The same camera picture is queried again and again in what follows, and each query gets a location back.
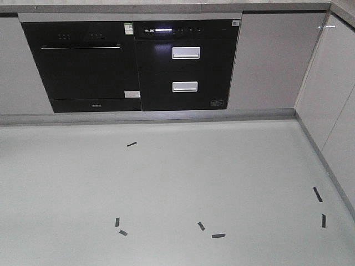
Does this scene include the black disinfection cabinet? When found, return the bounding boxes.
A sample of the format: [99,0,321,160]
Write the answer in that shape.
[133,19,240,111]

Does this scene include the black floor tape strip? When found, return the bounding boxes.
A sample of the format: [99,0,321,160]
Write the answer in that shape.
[313,187,323,202]
[211,233,226,239]
[321,213,327,228]

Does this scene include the black built-in dishwasher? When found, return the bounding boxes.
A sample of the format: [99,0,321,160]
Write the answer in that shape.
[22,21,141,113]

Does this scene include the lower silver drawer handle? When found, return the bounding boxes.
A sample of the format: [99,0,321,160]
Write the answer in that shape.
[172,81,198,93]

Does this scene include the silver drawer handle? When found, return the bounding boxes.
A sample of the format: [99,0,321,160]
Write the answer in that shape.
[172,81,198,93]
[171,47,200,60]

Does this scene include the upper silver drawer handle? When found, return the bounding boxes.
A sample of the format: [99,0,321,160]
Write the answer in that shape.
[171,47,200,60]

